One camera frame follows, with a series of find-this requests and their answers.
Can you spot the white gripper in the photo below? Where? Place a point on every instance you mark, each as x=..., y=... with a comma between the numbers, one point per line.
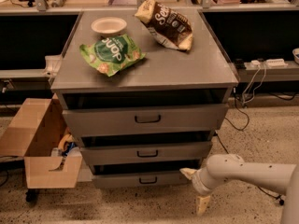
x=199, y=183

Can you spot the grey bottom drawer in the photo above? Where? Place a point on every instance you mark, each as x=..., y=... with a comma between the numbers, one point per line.
x=140, y=179

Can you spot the grey drawer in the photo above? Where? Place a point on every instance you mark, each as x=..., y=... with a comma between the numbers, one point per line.
x=144, y=120
x=140, y=179
x=145, y=153

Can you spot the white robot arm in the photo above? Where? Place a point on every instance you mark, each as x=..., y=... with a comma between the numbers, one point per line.
x=222, y=168

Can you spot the grey middle drawer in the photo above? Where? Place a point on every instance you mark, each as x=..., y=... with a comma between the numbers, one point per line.
x=145, y=153

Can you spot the grey drawer cabinet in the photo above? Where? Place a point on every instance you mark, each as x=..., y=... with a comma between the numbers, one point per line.
x=165, y=77

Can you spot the grey top drawer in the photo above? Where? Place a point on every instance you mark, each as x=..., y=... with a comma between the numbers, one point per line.
x=144, y=120

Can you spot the open cardboard box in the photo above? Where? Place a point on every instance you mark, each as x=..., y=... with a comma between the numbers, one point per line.
x=38, y=128

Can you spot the white power adapter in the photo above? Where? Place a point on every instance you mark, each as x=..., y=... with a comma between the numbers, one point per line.
x=255, y=63

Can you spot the white power strip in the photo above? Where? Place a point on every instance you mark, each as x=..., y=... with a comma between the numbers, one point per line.
x=273, y=63

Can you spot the green snack bag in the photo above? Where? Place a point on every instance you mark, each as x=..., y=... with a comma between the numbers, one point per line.
x=111, y=55

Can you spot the brown seeds snack bag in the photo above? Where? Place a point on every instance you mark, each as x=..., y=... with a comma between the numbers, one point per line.
x=168, y=27

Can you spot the black caster wheel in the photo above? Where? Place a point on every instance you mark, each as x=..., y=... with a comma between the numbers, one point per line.
x=31, y=195

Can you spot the white bowl on shelf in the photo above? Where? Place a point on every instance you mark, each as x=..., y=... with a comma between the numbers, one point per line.
x=295, y=54

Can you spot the white paper bowl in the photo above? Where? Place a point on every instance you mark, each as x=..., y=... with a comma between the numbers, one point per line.
x=109, y=26

